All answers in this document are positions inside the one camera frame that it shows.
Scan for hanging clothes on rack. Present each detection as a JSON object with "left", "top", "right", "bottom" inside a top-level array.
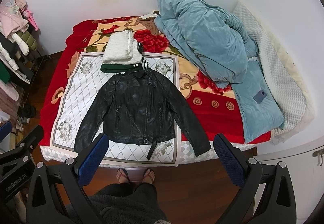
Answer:
[{"left": 0, "top": 0, "right": 51, "bottom": 123}]

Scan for red floral blanket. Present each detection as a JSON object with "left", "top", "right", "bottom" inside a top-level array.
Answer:
[{"left": 38, "top": 12, "right": 272, "bottom": 147}]

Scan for black leather jacket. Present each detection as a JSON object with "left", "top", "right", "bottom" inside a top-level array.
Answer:
[{"left": 74, "top": 68, "right": 211, "bottom": 159}]

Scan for person legs in sandals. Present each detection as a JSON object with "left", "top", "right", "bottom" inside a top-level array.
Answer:
[{"left": 89, "top": 168, "right": 169, "bottom": 223}]

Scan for white fluffy folded garment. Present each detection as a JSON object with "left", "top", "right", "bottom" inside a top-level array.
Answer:
[{"left": 102, "top": 30, "right": 142, "bottom": 65}]

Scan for white textured padded mattress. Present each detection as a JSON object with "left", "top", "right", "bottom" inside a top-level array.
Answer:
[{"left": 233, "top": 2, "right": 315, "bottom": 145}]

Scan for white cabinet with handle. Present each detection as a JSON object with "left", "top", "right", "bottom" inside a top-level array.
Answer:
[{"left": 255, "top": 137, "right": 323, "bottom": 223}]

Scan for green striped folded garment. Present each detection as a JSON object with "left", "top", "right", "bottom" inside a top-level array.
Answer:
[{"left": 100, "top": 43, "right": 148, "bottom": 73}]

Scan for light blue quilt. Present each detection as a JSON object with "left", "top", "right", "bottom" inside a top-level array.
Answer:
[{"left": 155, "top": 0, "right": 285, "bottom": 143}]

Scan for white diamond pattern cloth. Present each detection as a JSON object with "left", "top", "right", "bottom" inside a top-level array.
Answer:
[{"left": 41, "top": 52, "right": 181, "bottom": 167}]

